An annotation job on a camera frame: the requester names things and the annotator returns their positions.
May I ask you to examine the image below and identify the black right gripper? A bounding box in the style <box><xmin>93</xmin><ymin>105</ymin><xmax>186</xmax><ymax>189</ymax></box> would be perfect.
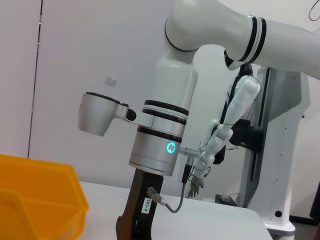
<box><xmin>114</xmin><ymin>168</ymin><xmax>165</xmax><ymax>240</ymax></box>

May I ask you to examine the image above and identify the white humanoid arm with hand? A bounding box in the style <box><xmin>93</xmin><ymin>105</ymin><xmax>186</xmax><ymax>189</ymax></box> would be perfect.
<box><xmin>187</xmin><ymin>63</ymin><xmax>262</xmax><ymax>199</ymax></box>

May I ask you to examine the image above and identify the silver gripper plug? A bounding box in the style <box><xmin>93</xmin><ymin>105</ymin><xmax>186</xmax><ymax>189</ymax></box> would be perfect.
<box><xmin>146</xmin><ymin>187</ymin><xmax>166</xmax><ymax>205</ymax></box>

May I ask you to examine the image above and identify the small grey device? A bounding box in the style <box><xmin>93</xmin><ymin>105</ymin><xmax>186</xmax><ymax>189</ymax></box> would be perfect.
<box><xmin>215</xmin><ymin>193</ymin><xmax>238</xmax><ymax>206</ymax></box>

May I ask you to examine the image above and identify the yellow plastic bin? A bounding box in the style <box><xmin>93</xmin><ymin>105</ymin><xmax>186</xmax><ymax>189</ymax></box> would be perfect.
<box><xmin>0</xmin><ymin>153</ymin><xmax>90</xmax><ymax>240</ymax></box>

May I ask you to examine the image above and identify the white robot stand column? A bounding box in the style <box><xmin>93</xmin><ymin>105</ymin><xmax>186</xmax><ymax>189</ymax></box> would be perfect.
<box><xmin>233</xmin><ymin>64</ymin><xmax>312</xmax><ymax>237</ymax></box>

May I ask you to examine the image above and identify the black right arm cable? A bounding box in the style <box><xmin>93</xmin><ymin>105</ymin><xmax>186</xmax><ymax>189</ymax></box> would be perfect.
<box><xmin>159</xmin><ymin>146</ymin><xmax>202</xmax><ymax>214</ymax></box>

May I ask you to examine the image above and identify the black hanging cable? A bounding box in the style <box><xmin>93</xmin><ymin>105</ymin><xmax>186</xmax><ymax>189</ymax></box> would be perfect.
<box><xmin>308</xmin><ymin>0</ymin><xmax>320</xmax><ymax>23</ymax></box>

